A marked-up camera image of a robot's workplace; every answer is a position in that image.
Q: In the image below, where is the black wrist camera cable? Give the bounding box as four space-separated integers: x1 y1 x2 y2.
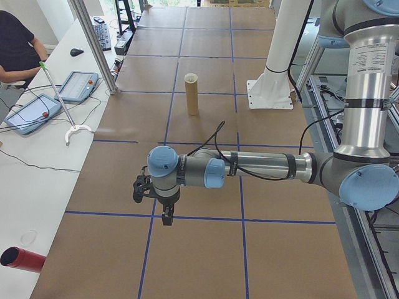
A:
186 112 345 182

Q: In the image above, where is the blue grey teach pendant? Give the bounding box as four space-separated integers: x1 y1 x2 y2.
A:
54 70 100 105
3 93 63 137

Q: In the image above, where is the metal reacher tool green handle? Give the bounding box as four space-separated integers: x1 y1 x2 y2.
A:
38 60 93 148

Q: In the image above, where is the clear plastic lid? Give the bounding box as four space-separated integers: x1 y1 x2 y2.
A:
19 229 40 247

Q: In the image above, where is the person in black shirt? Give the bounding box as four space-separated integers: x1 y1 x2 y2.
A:
0 10 49 85

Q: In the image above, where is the metal bar frame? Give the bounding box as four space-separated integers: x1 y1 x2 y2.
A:
292 40 399 299

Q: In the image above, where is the red tube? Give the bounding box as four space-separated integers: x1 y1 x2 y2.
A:
0 246 47 273

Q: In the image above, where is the black computer keyboard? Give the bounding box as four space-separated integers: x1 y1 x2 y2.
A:
92 22 113 52

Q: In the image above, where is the black metal stand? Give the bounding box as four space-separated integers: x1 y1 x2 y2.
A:
114 0 138 36

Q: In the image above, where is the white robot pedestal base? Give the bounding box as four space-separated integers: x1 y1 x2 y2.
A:
246 0 315 110

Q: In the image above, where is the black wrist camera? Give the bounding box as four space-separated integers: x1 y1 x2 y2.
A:
132 166 154 204

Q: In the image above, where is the brown cardboard tube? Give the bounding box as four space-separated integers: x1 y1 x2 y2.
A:
183 74 200 116

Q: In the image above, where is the black box white label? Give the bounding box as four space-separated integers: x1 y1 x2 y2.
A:
113 31 132 56

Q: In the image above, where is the aluminium frame post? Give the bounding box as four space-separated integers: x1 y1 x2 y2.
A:
69 0 119 96

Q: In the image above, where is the white desk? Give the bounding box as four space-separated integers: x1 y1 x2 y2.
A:
0 14 125 299

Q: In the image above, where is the person forearm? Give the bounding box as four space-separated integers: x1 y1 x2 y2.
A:
0 55 49 83

